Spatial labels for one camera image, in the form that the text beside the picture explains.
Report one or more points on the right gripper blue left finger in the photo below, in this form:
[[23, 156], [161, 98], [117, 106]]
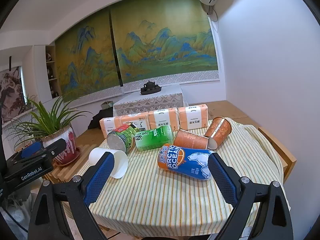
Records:
[[94, 180]]

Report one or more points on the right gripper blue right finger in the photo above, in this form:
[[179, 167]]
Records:
[[224, 178]]

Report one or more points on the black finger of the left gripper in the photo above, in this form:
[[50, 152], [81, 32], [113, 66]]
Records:
[[54, 149]]

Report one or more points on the green grapefruit drink cup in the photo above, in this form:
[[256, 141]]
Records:
[[122, 137]]

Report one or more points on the blue Arctic Ocean cup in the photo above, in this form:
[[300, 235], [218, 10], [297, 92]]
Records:
[[186, 161]]

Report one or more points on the white plastic cup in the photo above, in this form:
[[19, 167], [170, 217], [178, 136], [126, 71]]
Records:
[[116, 162]]

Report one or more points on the orange paper cup right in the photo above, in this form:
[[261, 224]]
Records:
[[218, 131]]

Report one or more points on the orange paper cup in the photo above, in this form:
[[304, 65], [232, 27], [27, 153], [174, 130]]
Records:
[[218, 131], [190, 140]]

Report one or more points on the orange paper cup left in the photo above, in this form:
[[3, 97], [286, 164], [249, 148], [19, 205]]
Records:
[[190, 140]]

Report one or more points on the green tea cup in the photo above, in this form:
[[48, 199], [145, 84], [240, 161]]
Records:
[[154, 138]]

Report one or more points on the red white ceramic pot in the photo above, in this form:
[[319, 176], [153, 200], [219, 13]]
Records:
[[66, 150]]

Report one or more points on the potted spider plant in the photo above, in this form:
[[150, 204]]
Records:
[[42, 122]]

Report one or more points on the orange tissue pack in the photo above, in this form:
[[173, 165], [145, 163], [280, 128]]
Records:
[[140, 120], [193, 117], [164, 117], [109, 124]]

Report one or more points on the red blossom painting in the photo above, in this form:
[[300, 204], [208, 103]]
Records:
[[12, 97]]

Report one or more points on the green landscape painting left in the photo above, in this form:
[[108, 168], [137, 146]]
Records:
[[85, 59]]

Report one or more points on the green landscape painting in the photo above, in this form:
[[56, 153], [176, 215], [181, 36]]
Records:
[[85, 59], [164, 41]]

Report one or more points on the white lace covered table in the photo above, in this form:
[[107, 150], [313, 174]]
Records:
[[169, 97]]

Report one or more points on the black teapot set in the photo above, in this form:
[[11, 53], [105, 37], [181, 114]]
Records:
[[150, 88]]

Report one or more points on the green landscape painting right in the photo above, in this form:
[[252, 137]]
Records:
[[164, 41]]

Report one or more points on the wooden wall shelf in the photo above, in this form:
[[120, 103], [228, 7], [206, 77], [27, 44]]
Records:
[[52, 71]]

